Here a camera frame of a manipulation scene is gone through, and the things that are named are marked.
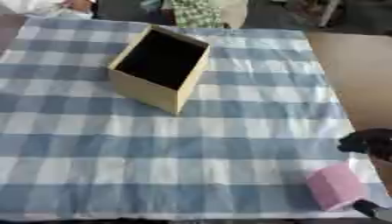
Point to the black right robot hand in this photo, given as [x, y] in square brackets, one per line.
[371, 142]

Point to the pink block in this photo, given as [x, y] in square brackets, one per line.
[334, 186]

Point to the tan cardboard box black inside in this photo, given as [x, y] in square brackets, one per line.
[162, 59]

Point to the green and white checked cloth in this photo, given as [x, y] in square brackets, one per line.
[196, 13]

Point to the person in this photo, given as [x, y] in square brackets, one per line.
[56, 6]

